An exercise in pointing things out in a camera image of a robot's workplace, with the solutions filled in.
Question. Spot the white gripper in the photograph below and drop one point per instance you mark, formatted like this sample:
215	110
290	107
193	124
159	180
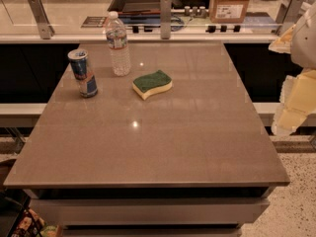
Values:
304	44

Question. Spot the red bull can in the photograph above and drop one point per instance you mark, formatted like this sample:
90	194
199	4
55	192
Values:
83	73

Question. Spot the cardboard box with label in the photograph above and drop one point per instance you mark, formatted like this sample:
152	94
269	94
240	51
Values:
228	11

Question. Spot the green and yellow sponge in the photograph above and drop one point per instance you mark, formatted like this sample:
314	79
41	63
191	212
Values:
152	84

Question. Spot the dark open bin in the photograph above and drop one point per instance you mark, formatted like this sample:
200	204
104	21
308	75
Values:
134	7

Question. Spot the clear plastic water bottle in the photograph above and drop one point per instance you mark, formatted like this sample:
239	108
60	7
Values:
118	44

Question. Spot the right metal railing bracket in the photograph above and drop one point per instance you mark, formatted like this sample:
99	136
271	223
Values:
288	14

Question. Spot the metal railing bracket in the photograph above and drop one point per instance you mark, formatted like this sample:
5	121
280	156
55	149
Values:
165	19
288	14
46	31

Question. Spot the middle metal railing bracket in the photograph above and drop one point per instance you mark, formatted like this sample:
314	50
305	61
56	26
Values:
165	19

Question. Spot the left metal railing bracket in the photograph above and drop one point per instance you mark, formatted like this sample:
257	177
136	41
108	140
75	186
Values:
46	31

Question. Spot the black wire snack rack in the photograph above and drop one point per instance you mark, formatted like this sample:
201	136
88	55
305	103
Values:
13	204

